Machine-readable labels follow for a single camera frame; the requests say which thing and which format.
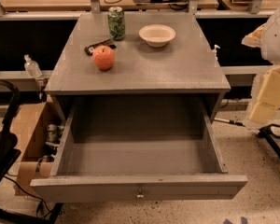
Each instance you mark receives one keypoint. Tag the grey wooden cabinet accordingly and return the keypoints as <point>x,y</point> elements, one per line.
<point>185,65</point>

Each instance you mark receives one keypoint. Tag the black chair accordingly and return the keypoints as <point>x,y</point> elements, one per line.
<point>8,140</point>

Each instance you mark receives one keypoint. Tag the grey top drawer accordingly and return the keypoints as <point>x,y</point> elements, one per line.
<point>138,148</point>

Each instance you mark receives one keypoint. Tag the white pump dispenser bottle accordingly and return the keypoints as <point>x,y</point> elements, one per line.
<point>215,50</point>

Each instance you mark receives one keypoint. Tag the green soda can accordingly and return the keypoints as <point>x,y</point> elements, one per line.
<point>116,23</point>

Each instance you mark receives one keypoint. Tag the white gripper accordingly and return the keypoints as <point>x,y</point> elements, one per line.
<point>276,39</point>

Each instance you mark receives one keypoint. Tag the red apple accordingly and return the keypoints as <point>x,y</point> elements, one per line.
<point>103,57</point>

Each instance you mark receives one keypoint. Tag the can inside cardboard box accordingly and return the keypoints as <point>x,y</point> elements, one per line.
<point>52,133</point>

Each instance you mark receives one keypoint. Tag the clear plastic bottle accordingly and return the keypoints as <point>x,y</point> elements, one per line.
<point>32,67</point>

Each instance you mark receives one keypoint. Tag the cardboard box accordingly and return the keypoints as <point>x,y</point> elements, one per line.
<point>31,126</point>

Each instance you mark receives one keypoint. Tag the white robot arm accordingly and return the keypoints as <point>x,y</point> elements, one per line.
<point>267,38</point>

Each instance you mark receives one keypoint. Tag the black and silver pole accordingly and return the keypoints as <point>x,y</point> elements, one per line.
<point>229,121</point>

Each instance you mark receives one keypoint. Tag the black snack bar wrapper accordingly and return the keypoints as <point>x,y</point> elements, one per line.
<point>107,42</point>

